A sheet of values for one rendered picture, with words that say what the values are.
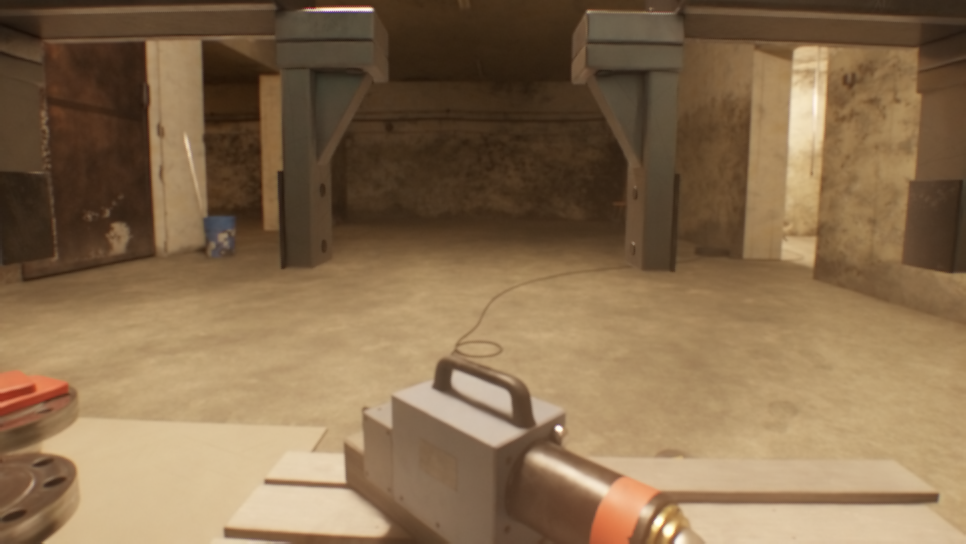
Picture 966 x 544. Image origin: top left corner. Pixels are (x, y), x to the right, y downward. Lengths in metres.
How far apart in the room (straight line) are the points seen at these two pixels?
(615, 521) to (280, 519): 0.59
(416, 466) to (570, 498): 0.24
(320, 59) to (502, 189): 10.55
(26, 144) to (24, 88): 0.02
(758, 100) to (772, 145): 0.48
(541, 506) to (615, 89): 0.49
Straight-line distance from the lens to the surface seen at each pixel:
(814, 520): 1.08
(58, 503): 0.96
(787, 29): 0.26
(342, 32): 0.21
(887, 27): 0.27
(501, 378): 0.65
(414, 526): 0.88
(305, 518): 0.97
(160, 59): 5.86
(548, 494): 0.61
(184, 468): 1.48
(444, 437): 0.67
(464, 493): 0.68
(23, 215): 0.29
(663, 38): 0.22
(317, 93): 0.22
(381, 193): 11.09
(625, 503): 0.58
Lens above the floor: 0.69
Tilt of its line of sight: 6 degrees down
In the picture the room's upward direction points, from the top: straight up
